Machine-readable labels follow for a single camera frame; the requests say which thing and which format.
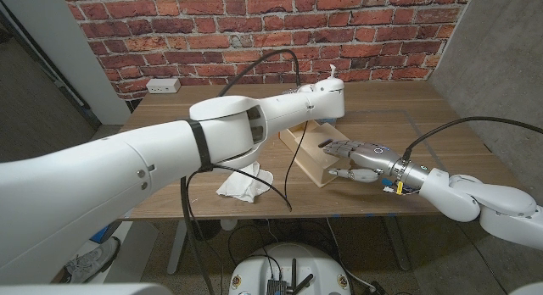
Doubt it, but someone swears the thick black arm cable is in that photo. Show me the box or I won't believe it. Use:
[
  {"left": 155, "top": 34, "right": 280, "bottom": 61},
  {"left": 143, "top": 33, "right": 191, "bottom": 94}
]
[
  {"left": 180, "top": 48, "right": 301, "bottom": 295},
  {"left": 401, "top": 115, "right": 543, "bottom": 163}
]

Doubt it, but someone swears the wooden box with slot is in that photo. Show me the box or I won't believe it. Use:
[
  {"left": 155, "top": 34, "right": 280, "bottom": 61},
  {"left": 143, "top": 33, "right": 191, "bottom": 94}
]
[{"left": 296, "top": 129, "right": 353, "bottom": 189}]

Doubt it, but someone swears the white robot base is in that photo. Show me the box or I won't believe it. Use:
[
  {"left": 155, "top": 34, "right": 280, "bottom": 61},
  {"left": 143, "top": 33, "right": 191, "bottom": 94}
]
[{"left": 227, "top": 242, "right": 352, "bottom": 295}]

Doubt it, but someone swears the thin black left wrist cable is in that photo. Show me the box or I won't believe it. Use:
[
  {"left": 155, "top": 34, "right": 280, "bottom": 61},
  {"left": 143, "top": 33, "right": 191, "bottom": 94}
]
[{"left": 186, "top": 120, "right": 310, "bottom": 212}]

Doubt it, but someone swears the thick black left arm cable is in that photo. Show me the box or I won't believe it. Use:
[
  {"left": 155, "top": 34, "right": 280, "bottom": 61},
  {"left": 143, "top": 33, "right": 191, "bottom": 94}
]
[{"left": 180, "top": 48, "right": 301, "bottom": 295}]

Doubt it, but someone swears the grey table leg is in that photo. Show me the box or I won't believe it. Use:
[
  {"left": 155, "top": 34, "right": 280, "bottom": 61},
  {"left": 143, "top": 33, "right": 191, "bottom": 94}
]
[{"left": 381, "top": 216, "right": 411, "bottom": 272}]

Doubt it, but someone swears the white crumpled cloth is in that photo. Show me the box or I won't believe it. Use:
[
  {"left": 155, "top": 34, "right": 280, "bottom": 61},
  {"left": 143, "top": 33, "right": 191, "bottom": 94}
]
[{"left": 216, "top": 161, "right": 275, "bottom": 203}]

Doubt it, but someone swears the white table leg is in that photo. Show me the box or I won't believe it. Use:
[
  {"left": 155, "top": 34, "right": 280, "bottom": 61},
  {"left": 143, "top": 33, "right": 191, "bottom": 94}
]
[{"left": 166, "top": 220, "right": 191, "bottom": 276}]

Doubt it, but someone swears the grey radio module with antennas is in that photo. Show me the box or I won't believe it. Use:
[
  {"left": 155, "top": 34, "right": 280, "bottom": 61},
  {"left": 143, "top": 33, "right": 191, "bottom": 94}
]
[{"left": 266, "top": 258, "right": 315, "bottom": 295}]

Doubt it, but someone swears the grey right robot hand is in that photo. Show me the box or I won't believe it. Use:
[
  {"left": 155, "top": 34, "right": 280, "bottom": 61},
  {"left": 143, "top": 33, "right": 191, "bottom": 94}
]
[{"left": 322, "top": 139, "right": 411, "bottom": 186}]

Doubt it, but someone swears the grey white sneaker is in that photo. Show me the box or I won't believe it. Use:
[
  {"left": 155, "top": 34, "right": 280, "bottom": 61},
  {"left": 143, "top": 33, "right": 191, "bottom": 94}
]
[{"left": 63, "top": 237, "right": 121, "bottom": 285}]

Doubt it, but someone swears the blue floor object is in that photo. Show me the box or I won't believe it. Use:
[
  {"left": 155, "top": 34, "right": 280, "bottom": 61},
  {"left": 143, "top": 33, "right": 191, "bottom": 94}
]
[{"left": 91, "top": 226, "right": 109, "bottom": 244}]

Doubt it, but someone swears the white power strip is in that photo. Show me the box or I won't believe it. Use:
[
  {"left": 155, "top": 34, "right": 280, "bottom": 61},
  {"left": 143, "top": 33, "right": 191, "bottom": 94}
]
[{"left": 145, "top": 77, "right": 182, "bottom": 95}]

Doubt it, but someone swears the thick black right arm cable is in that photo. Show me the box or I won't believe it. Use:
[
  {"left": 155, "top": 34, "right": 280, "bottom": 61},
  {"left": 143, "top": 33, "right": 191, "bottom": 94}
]
[{"left": 401, "top": 115, "right": 543, "bottom": 163}]

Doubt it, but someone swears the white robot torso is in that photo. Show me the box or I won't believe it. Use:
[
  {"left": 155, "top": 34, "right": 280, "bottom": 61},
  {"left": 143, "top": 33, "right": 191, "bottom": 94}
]
[{"left": 0, "top": 282, "right": 173, "bottom": 295}]

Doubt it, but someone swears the brick wall print backdrop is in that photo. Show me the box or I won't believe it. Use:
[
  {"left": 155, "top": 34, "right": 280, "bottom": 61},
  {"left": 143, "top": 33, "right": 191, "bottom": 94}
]
[{"left": 60, "top": 0, "right": 475, "bottom": 101}]

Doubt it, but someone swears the clear hand sanitizer pump bottle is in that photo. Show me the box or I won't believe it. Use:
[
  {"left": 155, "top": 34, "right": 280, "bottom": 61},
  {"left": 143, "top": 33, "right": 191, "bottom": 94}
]
[{"left": 316, "top": 64, "right": 340, "bottom": 127}]

